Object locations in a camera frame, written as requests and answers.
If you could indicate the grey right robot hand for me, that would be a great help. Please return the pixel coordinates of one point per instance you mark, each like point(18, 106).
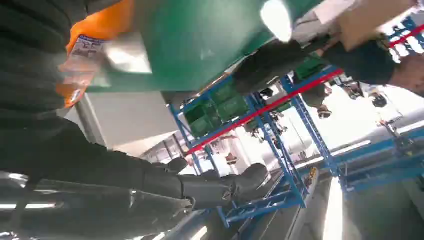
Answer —
point(82, 185)

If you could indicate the green plastic crate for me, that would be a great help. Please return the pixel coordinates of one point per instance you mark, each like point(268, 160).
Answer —
point(200, 121)
point(232, 104)

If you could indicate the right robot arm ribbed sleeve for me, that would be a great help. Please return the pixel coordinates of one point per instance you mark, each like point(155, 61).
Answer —
point(26, 59)

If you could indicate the green table mat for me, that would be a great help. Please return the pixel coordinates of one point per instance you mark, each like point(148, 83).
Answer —
point(192, 39)

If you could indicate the blue metal shelf rack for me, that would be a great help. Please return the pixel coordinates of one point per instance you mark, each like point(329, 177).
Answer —
point(288, 175)
point(381, 165)

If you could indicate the person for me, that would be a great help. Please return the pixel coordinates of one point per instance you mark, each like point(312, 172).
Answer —
point(357, 63)

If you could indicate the brown cardboard box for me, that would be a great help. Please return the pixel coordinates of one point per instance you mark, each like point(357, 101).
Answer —
point(367, 20)

